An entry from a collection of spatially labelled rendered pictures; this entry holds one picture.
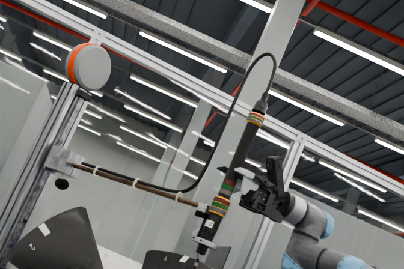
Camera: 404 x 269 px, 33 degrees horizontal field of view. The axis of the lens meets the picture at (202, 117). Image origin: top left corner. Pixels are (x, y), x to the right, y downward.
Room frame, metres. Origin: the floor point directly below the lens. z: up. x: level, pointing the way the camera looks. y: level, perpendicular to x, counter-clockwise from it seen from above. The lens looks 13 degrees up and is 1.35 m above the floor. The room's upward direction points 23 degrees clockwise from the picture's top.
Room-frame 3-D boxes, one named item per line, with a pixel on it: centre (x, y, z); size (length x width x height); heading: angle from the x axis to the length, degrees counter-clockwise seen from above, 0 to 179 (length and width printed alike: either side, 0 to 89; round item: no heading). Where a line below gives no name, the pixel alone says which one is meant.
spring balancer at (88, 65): (2.22, 0.41, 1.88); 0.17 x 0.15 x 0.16; 104
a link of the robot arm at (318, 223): (1.87, -0.39, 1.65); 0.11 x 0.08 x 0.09; 114
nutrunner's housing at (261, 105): (1.75, -0.13, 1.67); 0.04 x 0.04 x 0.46
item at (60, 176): (2.14, 0.31, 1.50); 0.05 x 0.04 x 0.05; 49
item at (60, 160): (2.16, 0.34, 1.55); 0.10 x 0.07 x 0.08; 49
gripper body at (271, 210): (1.80, -0.24, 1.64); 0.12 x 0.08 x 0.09; 114
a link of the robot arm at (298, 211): (1.84, -0.32, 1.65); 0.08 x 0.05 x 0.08; 24
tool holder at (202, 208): (1.76, -0.12, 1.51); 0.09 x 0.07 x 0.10; 49
